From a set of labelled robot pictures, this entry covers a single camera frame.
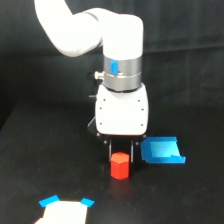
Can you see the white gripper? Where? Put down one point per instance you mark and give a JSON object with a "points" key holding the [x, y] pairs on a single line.
{"points": [[120, 114]]}

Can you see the red hexagonal block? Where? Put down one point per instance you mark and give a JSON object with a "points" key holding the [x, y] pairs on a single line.
{"points": [[120, 165]]}

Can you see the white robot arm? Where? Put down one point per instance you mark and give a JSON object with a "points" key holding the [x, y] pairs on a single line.
{"points": [[119, 35]]}

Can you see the blue tape piece right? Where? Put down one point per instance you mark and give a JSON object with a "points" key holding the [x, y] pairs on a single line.
{"points": [[87, 202]]}

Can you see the blue tape piece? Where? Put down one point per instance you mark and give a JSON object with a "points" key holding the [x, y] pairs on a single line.
{"points": [[87, 202], [49, 200]]}

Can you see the blue tape piece left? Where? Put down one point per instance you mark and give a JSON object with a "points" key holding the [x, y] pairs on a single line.
{"points": [[49, 200]]}

